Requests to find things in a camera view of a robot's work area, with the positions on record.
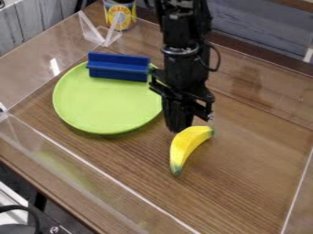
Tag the blue plastic block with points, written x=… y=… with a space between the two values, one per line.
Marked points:
x=118 y=67

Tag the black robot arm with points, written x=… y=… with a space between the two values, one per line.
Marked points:
x=185 y=20

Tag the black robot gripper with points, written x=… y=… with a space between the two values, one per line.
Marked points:
x=181 y=84

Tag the clear acrylic tray enclosure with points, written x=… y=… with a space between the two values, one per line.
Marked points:
x=247 y=181

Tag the black box with knob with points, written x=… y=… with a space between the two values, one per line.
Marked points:
x=57 y=222

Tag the green round plate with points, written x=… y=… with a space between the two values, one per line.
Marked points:
x=104 y=106

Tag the yellow toy banana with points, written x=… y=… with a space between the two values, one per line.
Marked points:
x=185 y=143

